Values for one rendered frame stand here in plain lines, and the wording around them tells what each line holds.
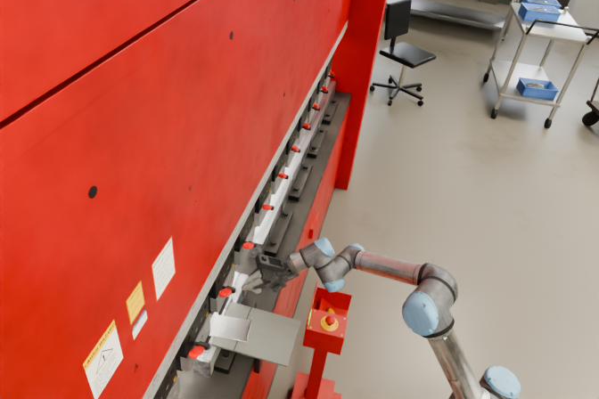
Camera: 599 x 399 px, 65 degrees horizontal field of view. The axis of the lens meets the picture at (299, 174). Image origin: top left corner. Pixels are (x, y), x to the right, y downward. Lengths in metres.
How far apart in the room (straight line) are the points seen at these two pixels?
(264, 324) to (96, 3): 1.32
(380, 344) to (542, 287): 1.31
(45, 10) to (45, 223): 0.25
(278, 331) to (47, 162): 1.23
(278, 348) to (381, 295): 1.62
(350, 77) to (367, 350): 1.81
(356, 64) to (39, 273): 2.90
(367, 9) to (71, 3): 2.75
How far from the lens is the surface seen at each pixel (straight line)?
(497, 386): 1.79
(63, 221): 0.66
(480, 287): 3.49
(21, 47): 0.52
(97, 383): 0.91
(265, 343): 1.68
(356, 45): 3.30
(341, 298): 2.11
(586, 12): 9.23
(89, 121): 0.65
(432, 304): 1.49
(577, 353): 3.47
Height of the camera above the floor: 2.41
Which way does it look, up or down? 37 degrees down
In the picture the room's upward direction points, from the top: 7 degrees clockwise
